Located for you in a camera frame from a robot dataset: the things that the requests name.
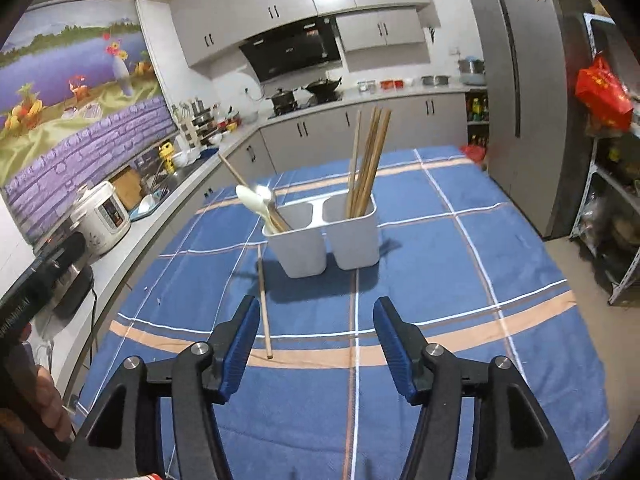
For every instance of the black wok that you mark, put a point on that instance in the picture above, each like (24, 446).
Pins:
(324, 86)

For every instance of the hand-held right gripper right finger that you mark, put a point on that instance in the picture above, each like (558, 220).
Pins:
(395, 350)

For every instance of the blue plaid tablecloth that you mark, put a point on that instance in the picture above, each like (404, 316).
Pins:
(450, 285)

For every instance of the person's left hand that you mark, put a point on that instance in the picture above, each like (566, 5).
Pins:
(50, 400)

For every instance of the bottles in open cabinet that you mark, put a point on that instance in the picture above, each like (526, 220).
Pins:
(477, 110)

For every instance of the grey upper cabinets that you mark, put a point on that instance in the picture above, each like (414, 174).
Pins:
(300, 5)

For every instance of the white two-compartment utensil holder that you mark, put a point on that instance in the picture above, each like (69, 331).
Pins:
(305, 255)

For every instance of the black cooking pot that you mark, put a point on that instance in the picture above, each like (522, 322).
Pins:
(282, 100)

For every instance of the wooden spice rack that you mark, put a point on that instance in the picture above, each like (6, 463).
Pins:
(196, 122)

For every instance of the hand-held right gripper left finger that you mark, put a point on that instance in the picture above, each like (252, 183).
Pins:
(240, 345)

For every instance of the grey cabinets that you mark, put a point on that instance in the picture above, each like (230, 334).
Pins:
(340, 127)
(300, 5)

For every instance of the purple landscape wall mural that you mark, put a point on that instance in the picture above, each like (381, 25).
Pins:
(75, 110)

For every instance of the black countertop appliance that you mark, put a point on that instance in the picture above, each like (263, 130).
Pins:
(75, 295)

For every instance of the wooden chopstick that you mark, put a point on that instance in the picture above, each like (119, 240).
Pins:
(379, 160)
(369, 160)
(263, 300)
(364, 160)
(374, 160)
(354, 160)

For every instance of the yellow bottle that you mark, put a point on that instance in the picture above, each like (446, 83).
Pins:
(166, 156)

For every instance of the steel steamer pot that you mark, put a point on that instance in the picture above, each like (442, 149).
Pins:
(471, 71)

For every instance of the white rice cooker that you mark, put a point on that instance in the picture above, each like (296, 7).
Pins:
(101, 217)

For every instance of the red food containers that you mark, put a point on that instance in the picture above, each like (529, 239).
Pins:
(390, 84)

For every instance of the red plastic bag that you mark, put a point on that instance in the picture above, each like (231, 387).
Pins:
(602, 92)

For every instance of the metal storage shelf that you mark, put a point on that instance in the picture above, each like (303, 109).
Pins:
(610, 200)

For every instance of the steel sink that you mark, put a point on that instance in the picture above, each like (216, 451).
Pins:
(150, 200)

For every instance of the grey refrigerator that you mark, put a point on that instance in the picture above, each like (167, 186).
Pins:
(530, 100)

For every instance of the wooden cutting board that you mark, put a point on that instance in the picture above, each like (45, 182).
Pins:
(126, 189)

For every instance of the white plastic spoon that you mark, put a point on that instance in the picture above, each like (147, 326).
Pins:
(248, 197)

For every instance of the grey lower cabinets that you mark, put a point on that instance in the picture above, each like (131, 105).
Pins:
(340, 127)

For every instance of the black range hood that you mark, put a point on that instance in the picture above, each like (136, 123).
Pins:
(290, 50)

